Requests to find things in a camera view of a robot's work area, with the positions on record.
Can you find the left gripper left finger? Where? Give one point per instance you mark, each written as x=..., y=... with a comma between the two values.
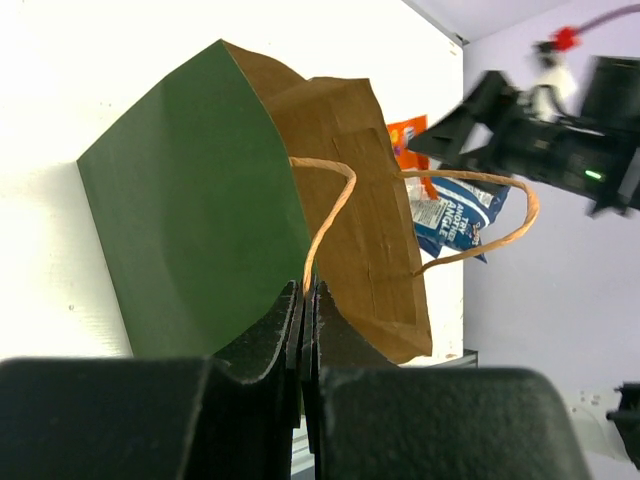
x=254, y=404

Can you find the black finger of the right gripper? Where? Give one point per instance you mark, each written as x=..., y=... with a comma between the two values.
x=488, y=104

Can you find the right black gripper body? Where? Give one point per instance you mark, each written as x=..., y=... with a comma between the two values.
x=594, y=153

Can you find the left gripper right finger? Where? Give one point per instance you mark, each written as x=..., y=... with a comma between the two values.
x=350, y=396

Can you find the green paper bag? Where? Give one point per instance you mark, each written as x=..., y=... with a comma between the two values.
x=235, y=175

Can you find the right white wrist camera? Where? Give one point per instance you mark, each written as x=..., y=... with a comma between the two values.
x=556, y=82

